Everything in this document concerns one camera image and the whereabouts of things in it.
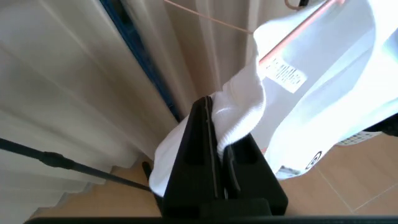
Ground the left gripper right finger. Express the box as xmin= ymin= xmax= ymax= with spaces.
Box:
xmin=222 ymin=133 xmax=289 ymax=218

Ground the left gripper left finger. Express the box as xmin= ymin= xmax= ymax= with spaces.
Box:
xmin=162 ymin=95 xmax=226 ymax=218

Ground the white printed shirt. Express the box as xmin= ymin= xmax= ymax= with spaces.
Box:
xmin=148 ymin=0 xmax=398 ymax=197

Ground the black clothes rack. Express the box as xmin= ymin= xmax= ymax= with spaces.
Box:
xmin=0 ymin=0 xmax=310 ymax=202

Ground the window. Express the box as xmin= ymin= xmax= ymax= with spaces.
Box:
xmin=99 ymin=0 xmax=184 ymax=123

